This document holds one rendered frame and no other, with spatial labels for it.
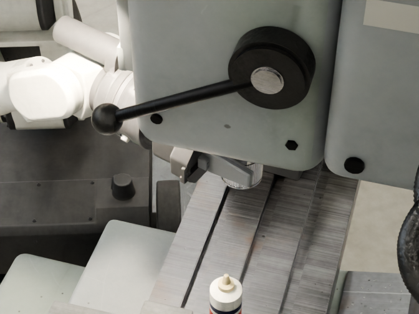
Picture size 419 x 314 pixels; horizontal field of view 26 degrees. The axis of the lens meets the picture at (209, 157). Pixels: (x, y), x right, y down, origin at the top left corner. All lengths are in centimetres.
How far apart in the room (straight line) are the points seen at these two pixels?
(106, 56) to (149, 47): 24
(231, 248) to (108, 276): 19
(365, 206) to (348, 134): 188
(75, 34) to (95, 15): 230
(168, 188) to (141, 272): 53
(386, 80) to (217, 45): 15
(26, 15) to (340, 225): 67
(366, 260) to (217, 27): 181
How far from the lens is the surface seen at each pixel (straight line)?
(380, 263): 253
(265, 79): 75
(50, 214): 184
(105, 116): 83
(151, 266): 135
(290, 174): 136
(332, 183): 136
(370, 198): 269
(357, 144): 79
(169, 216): 181
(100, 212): 180
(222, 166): 98
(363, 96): 76
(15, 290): 151
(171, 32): 79
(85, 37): 106
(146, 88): 84
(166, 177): 215
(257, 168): 99
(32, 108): 111
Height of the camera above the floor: 193
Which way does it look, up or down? 44 degrees down
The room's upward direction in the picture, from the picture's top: straight up
